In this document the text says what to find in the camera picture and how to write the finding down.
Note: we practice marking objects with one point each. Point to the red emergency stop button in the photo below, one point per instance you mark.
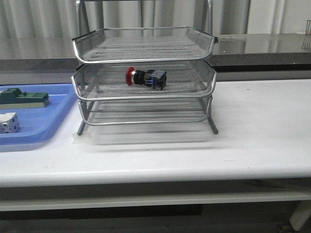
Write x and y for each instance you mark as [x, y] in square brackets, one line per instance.
[151, 78]

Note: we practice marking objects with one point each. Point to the silver mesh top tray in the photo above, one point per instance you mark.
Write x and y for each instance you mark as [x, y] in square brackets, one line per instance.
[133, 45]

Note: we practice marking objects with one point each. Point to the blue plastic tray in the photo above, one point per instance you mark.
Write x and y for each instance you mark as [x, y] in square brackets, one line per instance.
[39, 124]

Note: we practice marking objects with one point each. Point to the green terminal block module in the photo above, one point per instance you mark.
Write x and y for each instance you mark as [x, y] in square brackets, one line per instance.
[14, 98]

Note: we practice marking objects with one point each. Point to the dark grey back counter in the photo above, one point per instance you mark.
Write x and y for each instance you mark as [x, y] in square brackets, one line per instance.
[233, 52]

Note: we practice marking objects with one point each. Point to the white electrical component block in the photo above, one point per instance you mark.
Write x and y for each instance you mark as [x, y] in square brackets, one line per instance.
[9, 123]

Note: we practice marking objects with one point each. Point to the white table leg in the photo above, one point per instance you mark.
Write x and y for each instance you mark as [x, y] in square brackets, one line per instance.
[300, 215]

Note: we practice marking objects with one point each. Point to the silver metal rack frame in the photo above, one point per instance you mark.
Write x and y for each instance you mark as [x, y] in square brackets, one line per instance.
[209, 119]

